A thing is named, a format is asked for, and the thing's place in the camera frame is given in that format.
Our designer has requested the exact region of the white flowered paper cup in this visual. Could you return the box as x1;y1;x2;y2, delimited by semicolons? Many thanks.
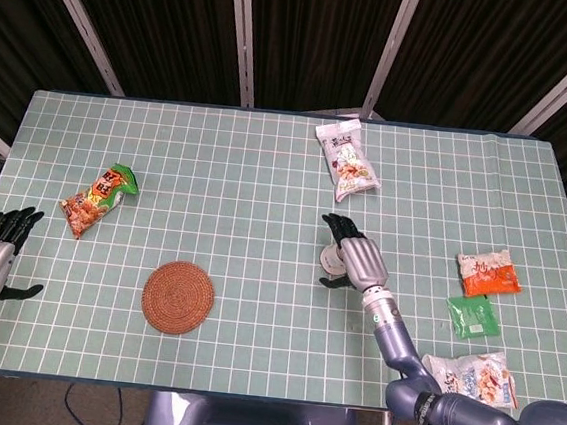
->
318;242;350;276

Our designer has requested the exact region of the round woven rattan coaster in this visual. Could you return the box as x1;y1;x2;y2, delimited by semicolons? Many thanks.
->
139;258;219;338

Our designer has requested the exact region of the white shrimp chips bag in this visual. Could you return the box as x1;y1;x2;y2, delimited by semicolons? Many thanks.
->
418;344;525;411

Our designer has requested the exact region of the white nut snack bag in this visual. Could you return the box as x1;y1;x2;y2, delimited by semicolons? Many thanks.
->
308;116;387;208

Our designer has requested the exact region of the orange white snack packet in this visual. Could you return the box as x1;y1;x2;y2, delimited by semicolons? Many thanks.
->
452;243;526;303

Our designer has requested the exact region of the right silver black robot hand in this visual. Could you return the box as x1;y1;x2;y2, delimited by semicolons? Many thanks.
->
315;212;396;294

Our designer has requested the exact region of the small green packet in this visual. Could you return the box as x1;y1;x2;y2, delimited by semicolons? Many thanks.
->
442;292;502;343

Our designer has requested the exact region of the green checked tablecloth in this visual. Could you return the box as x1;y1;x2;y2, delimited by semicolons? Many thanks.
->
0;84;567;425

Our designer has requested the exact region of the blue-grey robot torso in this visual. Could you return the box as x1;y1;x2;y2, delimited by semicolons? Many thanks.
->
142;388;361;425

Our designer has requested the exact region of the black floor cable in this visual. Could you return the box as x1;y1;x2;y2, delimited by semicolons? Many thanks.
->
60;380;97;425

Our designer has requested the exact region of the green fried snack bag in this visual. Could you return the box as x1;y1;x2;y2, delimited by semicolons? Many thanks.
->
56;157;142;246

